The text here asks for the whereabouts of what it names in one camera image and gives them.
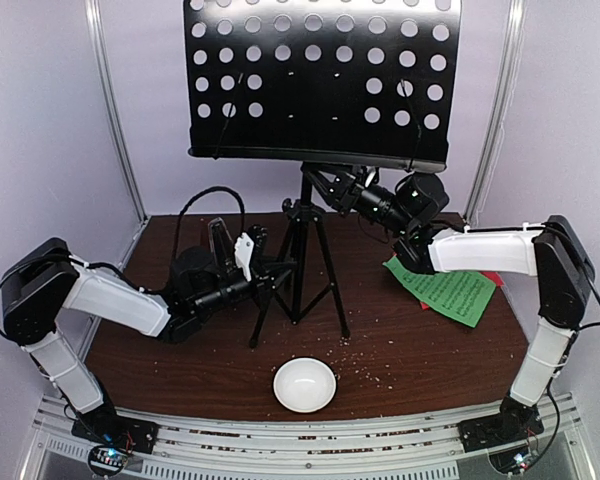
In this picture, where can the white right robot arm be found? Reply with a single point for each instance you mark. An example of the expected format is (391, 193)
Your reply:
(549, 251)

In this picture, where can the green paper sheet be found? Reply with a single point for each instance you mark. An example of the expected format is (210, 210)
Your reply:
(461, 296)

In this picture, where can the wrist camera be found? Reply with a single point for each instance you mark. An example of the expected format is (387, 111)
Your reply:
(369, 176)
(245, 247)

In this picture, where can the white ceramic bowl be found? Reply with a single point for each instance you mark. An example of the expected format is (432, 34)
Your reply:
(304, 385)

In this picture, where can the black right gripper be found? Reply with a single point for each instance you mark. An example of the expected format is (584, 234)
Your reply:
(338, 186)

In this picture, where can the clear plastic metronome cover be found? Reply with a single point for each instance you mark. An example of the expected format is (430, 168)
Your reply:
(222, 246)

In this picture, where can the black music stand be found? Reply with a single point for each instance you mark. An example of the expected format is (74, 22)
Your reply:
(359, 83)

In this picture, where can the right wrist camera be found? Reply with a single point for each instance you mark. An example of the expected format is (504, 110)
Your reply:
(369, 176)

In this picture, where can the left aluminium frame post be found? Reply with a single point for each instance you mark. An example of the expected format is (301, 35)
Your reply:
(98, 41)

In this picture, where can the dark red wooden metronome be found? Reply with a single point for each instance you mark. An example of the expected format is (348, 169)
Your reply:
(205, 237)

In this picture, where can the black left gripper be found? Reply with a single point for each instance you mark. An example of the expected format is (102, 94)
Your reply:
(264, 285)

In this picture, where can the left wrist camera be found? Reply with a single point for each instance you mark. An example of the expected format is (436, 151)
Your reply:
(245, 247)

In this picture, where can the red paper sheet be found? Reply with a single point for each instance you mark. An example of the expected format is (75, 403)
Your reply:
(493, 276)

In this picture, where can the aluminium frame post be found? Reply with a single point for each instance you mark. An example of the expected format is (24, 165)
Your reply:
(98, 41)
(503, 97)

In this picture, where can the right aluminium frame post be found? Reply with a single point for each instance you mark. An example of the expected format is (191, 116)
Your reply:
(503, 97)

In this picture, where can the aluminium front rail base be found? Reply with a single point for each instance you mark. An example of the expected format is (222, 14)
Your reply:
(419, 446)

